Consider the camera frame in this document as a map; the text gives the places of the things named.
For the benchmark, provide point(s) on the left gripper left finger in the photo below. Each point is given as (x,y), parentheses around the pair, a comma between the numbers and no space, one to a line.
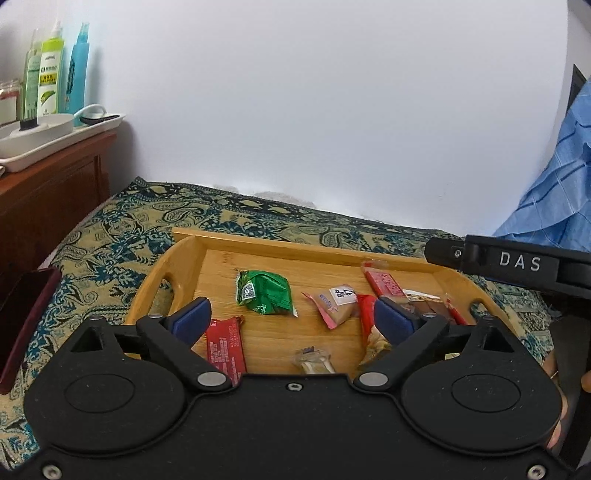
(116,388)

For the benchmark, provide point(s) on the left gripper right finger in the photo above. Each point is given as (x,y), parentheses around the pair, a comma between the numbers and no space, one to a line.
(473,387)

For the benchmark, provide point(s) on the gold red peanut bag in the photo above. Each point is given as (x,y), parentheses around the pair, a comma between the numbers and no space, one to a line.
(375,343)

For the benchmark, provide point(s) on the red wafer bar wrapper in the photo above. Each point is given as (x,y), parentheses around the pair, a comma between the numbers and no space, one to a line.
(224,347)

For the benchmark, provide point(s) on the red clear cracker packet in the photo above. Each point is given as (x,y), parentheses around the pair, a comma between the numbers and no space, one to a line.
(382,281)

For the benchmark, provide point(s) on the pink cookie packet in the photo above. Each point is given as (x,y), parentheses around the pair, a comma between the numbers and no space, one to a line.
(335,305)

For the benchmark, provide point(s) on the nougat nut candy packet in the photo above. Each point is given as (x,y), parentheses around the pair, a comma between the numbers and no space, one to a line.
(314,361)

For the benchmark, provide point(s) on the green foil snack packet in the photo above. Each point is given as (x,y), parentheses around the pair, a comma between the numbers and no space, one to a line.
(263,292)

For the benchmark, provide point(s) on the brown almond chocolate packet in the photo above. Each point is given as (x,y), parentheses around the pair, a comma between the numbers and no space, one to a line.
(424,303)

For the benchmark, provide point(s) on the person right hand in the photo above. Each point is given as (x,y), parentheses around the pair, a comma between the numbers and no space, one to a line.
(550,366)

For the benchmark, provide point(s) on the blue checked cloth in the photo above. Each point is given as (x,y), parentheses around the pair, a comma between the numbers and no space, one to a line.
(556,210)

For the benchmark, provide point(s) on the paisley patterned table cloth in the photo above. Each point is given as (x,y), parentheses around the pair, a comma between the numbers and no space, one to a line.
(104,260)

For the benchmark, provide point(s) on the wooden serving tray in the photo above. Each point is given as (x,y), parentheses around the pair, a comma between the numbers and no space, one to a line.
(205,264)

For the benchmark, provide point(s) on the dark wooden cabinet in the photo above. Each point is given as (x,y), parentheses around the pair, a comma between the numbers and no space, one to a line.
(41,204)

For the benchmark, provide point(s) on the white plastic tray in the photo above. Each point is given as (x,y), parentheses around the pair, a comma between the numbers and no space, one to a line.
(26,142)

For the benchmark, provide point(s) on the teal spray bottle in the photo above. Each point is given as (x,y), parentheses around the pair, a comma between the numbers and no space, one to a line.
(75,87)

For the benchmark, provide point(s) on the glass jar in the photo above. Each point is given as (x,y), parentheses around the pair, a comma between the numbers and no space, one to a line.
(10,101)

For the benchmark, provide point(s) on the lime green spray bottle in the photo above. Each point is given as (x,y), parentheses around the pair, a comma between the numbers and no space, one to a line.
(50,72)

